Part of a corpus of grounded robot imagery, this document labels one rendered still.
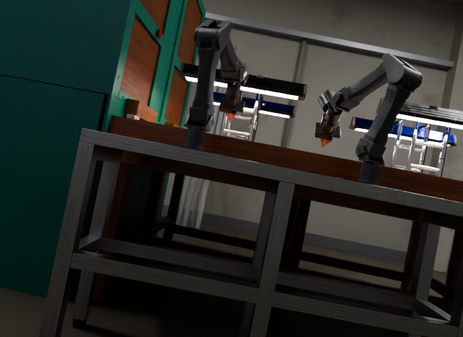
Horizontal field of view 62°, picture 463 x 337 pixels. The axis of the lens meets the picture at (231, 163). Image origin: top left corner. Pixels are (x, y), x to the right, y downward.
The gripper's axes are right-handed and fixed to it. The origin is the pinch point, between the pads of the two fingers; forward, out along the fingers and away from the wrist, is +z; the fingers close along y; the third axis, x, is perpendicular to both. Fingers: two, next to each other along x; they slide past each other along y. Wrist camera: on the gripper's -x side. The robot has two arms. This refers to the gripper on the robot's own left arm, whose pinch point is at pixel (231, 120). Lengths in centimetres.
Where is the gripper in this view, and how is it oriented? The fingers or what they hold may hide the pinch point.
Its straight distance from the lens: 168.3
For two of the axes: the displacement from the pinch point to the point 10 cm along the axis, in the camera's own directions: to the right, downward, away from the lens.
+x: -2.0, 7.2, -6.7
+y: -9.8, -1.9, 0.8
